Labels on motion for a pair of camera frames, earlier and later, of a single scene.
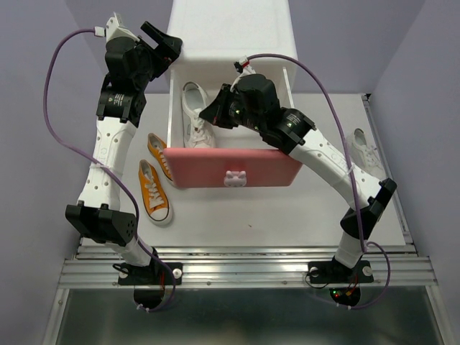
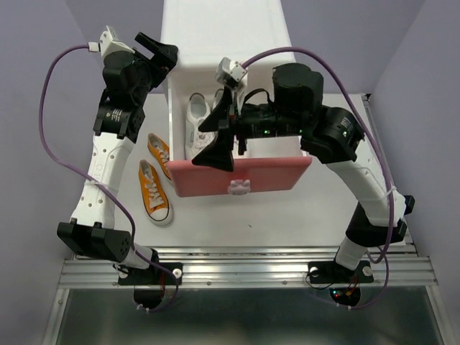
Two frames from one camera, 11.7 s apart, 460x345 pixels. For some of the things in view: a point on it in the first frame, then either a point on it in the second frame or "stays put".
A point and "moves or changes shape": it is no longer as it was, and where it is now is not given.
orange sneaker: [156, 145] stays put
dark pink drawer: [188, 168] moves or changes shape
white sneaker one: [197, 132] moves or changes shape
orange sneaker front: [156, 205] stays put
